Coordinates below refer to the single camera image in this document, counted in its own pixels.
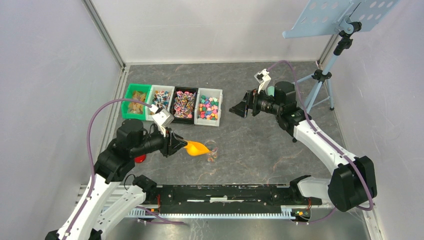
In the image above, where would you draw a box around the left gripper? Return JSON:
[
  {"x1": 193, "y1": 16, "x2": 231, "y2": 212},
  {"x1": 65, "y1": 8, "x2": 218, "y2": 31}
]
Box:
[{"x1": 132, "y1": 123, "x2": 188, "y2": 157}]

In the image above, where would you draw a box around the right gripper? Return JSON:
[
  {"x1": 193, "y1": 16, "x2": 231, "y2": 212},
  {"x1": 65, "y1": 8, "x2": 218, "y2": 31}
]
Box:
[{"x1": 229, "y1": 85, "x2": 283, "y2": 119}]

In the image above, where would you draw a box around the orange plastic scoop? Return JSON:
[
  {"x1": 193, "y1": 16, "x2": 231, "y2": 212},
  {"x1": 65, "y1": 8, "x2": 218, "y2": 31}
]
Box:
[{"x1": 183, "y1": 140, "x2": 211, "y2": 157}]

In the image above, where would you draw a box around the clear plastic jar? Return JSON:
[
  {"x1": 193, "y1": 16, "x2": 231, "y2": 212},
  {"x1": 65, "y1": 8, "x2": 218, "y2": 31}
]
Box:
[{"x1": 204, "y1": 139, "x2": 219, "y2": 163}]

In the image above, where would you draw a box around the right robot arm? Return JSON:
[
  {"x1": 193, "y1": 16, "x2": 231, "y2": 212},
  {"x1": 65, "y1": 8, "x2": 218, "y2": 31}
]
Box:
[{"x1": 229, "y1": 81, "x2": 378, "y2": 212}]

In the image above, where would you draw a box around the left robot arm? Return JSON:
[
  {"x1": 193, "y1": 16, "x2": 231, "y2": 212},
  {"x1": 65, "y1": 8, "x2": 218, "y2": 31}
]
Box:
[{"x1": 45, "y1": 119, "x2": 188, "y2": 240}]

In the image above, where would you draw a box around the white star candy bin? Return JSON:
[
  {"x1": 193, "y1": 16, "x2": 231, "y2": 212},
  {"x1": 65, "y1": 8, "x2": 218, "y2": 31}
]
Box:
[{"x1": 194, "y1": 88, "x2": 223, "y2": 127}]

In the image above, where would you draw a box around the red jar lid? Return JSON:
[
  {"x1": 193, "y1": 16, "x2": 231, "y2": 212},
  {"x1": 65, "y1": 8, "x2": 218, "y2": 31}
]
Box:
[{"x1": 134, "y1": 154, "x2": 147, "y2": 164}]

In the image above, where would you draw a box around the black swirl lollipop bin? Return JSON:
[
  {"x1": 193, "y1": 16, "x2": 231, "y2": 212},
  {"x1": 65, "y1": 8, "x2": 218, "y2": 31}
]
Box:
[{"x1": 169, "y1": 86, "x2": 199, "y2": 125}]

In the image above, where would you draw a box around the white lollipop bin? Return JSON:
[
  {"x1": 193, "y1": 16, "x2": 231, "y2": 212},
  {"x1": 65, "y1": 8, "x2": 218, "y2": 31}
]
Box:
[{"x1": 146, "y1": 84, "x2": 175, "y2": 111}]

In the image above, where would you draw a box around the green candy bin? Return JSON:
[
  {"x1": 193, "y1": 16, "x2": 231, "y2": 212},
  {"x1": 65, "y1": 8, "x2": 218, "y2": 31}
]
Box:
[{"x1": 121, "y1": 83, "x2": 152, "y2": 121}]

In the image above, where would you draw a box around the blue music stand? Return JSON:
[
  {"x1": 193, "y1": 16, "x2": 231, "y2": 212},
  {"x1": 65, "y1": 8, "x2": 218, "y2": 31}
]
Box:
[{"x1": 282, "y1": 0, "x2": 399, "y2": 112}]

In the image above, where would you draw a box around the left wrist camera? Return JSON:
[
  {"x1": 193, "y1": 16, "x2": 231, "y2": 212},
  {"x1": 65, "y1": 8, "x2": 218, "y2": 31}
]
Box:
[{"x1": 149, "y1": 104, "x2": 174, "y2": 137}]

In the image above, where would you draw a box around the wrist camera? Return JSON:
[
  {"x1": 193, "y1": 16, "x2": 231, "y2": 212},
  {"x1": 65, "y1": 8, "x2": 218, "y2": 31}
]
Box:
[
  {"x1": 254, "y1": 68, "x2": 272, "y2": 94},
  {"x1": 149, "y1": 104, "x2": 174, "y2": 137}
]

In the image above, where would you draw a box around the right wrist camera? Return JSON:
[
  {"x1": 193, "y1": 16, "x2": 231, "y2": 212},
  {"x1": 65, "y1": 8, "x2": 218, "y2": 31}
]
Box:
[{"x1": 254, "y1": 68, "x2": 272, "y2": 94}]

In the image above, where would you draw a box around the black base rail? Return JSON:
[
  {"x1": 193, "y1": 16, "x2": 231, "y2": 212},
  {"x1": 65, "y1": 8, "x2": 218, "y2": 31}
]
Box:
[{"x1": 142, "y1": 184, "x2": 323, "y2": 215}]

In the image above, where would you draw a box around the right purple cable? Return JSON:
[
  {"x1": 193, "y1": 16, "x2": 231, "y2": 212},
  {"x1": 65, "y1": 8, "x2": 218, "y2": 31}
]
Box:
[{"x1": 267, "y1": 59, "x2": 375, "y2": 226}]

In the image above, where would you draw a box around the purple cable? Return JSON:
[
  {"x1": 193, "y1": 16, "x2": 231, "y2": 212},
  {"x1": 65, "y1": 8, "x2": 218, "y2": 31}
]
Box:
[
  {"x1": 64, "y1": 98, "x2": 153, "y2": 240},
  {"x1": 267, "y1": 59, "x2": 375, "y2": 226}
]

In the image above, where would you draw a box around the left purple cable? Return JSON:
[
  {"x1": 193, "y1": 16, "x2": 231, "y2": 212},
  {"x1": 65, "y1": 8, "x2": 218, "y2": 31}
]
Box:
[{"x1": 64, "y1": 98, "x2": 153, "y2": 240}]

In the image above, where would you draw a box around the aluminium frame post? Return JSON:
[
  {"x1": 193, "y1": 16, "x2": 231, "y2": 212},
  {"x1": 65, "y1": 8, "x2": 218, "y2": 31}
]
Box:
[{"x1": 82, "y1": 0, "x2": 126, "y2": 69}]

